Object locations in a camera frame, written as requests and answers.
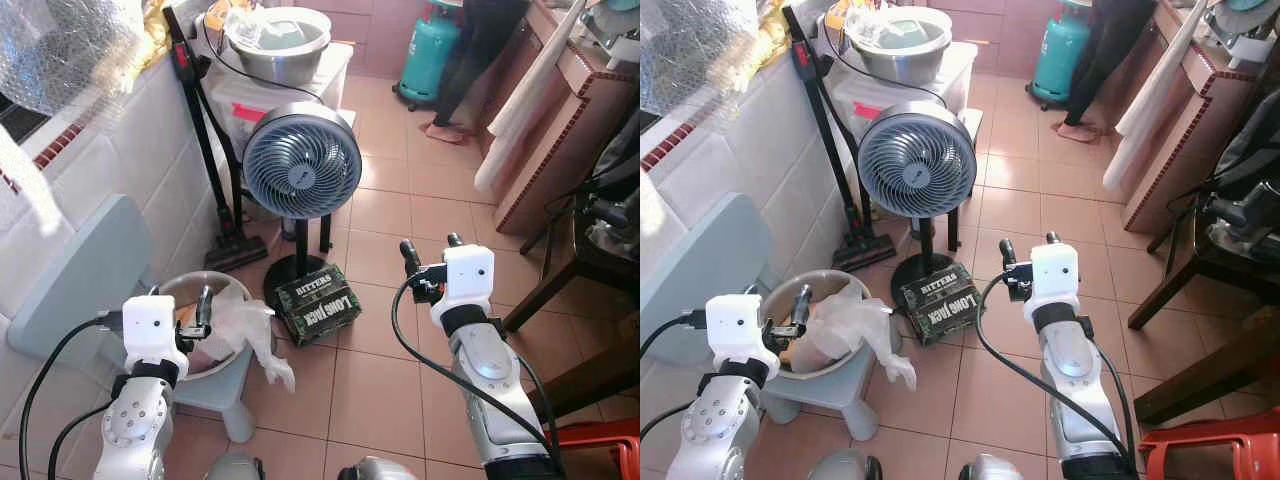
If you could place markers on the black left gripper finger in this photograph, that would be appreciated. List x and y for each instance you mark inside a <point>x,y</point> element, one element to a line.
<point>206,305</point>
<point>803,305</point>

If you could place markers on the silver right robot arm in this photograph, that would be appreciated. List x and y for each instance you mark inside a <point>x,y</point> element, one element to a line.
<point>490,385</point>
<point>1075,385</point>

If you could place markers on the pale round plastic bowl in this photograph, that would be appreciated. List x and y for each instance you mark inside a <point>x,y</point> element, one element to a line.
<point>215,365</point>
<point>815,368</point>

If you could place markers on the white plastic bag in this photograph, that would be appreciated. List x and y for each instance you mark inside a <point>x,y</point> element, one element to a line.
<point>860,320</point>
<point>248,325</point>

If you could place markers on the dark green printed carton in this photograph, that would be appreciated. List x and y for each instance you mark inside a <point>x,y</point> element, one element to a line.
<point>318,305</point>
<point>940,303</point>

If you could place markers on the grey-blue plastic chair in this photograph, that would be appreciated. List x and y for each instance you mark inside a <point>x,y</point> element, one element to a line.
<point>85,265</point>
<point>700,260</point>

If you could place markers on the grey standing fan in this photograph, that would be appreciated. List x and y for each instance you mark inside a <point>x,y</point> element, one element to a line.
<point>917,160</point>
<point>302,162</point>

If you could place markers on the dark wooden side table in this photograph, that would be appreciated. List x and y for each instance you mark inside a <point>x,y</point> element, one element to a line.
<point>590,265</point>
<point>1200,265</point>

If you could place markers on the white rolled sheet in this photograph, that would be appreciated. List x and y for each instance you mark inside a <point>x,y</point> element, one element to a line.
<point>520,110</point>
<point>1150,110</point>

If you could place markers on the black red stick vacuum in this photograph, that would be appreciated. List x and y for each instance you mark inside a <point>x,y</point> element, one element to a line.
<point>210,150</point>
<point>830,150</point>

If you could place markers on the brown wooden cabinet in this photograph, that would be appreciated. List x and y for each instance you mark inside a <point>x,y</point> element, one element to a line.
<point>570,130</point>
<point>1200,120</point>

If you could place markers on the black bag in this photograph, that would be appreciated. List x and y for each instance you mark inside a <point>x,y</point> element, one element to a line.
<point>620,180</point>
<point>1250,160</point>

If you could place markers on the teal gas cylinder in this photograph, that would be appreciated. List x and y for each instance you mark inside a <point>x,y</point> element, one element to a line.
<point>1058,55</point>
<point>428,55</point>

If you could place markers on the grey robot right leg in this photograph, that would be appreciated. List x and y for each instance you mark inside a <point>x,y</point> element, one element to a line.
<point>375,470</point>
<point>990,470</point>

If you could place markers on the person in black trousers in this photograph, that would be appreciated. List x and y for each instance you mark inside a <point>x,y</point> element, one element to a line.
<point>475,50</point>
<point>1105,50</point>

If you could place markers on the brown wooden bench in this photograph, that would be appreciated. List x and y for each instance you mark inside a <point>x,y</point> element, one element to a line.
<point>600,370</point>
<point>1215,370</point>

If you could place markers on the white plastic storage box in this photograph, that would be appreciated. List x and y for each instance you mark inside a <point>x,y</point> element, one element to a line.
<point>228,95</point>
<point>850,95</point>

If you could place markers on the large steel basin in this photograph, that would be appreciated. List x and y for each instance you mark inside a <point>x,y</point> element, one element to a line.
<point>290,62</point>
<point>905,62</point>

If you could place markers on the red plastic stool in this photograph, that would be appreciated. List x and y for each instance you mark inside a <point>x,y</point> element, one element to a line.
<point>605,445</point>
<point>1215,440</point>

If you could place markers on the pale green bowl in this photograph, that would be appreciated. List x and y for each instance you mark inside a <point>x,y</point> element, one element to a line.
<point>908,32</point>

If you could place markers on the grey teal machine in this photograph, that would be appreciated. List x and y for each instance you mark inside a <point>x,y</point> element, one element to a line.
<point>615,25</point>
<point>1245,28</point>

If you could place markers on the clear bubble wrap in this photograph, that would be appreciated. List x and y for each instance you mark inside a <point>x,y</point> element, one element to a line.
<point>700,50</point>
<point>70,50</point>

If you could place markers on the yellow cloth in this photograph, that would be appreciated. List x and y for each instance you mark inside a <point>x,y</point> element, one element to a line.
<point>772,30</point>
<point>155,25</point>

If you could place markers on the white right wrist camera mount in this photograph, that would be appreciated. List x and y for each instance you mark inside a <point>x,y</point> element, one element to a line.
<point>1055,278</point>
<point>466,280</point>

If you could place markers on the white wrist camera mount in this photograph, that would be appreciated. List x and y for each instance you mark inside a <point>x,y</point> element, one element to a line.
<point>738,325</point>
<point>466,280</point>
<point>150,328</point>
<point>1055,278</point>

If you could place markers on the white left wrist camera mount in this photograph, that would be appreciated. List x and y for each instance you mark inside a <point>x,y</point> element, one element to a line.
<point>150,328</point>
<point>738,325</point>

